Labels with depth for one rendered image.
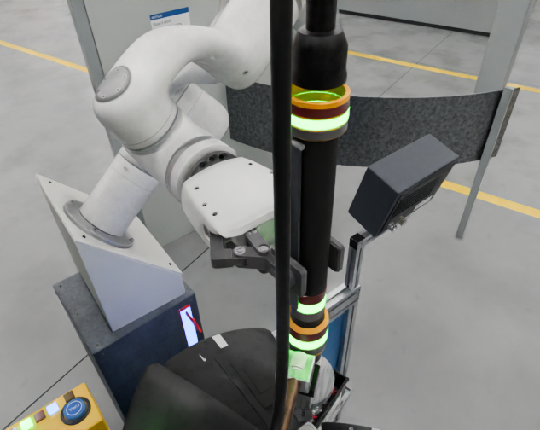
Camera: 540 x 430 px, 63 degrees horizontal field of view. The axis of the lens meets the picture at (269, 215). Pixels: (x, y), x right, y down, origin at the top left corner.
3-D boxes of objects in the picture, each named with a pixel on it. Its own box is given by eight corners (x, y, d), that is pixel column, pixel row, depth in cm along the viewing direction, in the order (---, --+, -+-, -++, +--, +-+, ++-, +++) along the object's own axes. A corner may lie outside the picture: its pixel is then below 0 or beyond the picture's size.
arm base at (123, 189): (49, 195, 106) (91, 132, 105) (109, 213, 123) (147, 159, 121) (85, 240, 97) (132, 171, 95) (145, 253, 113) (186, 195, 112)
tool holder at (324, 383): (324, 434, 48) (330, 388, 41) (263, 416, 49) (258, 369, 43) (339, 363, 54) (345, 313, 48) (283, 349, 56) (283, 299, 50)
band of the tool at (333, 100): (341, 148, 29) (345, 107, 27) (278, 140, 30) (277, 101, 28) (351, 119, 32) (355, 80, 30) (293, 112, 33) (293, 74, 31)
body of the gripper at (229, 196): (247, 188, 54) (310, 235, 47) (174, 223, 49) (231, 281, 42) (244, 133, 49) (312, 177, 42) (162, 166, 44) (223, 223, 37)
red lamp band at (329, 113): (344, 123, 28) (345, 112, 27) (276, 115, 29) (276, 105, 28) (354, 94, 31) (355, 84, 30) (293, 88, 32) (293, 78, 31)
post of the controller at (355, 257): (351, 290, 132) (357, 242, 119) (344, 284, 134) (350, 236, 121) (358, 285, 133) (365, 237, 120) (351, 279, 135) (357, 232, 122)
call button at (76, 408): (69, 427, 82) (66, 422, 81) (62, 410, 84) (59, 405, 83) (90, 413, 84) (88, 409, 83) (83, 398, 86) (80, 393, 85)
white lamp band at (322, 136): (341, 145, 29) (342, 135, 28) (277, 136, 30) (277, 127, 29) (351, 114, 32) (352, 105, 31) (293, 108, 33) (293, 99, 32)
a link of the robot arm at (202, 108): (121, 148, 112) (174, 70, 110) (182, 188, 118) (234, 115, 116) (116, 153, 101) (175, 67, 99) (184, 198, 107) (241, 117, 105)
